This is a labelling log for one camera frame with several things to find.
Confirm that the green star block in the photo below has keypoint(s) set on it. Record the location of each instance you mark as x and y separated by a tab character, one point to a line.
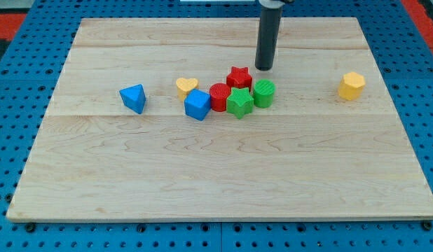
239	102

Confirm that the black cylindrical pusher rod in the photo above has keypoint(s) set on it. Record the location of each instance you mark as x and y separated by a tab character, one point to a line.
269	24

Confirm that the red star block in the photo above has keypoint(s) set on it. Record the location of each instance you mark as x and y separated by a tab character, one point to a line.
239	78

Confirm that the yellow heart block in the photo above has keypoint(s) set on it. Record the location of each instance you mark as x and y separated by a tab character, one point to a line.
185	86

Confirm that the wooden board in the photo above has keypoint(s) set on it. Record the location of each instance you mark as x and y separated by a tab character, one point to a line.
310	156

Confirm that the blue triangle block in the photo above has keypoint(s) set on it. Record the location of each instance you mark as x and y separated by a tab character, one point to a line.
134	98

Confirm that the yellow hexagon block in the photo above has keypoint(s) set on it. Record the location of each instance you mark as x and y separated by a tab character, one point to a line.
351	86

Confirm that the blue cube block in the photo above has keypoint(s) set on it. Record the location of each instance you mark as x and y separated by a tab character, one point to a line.
197	104

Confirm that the green cylinder block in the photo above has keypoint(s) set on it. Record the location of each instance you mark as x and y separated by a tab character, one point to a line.
263	93

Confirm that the red cylinder block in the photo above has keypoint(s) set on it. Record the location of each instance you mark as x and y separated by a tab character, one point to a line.
219	93

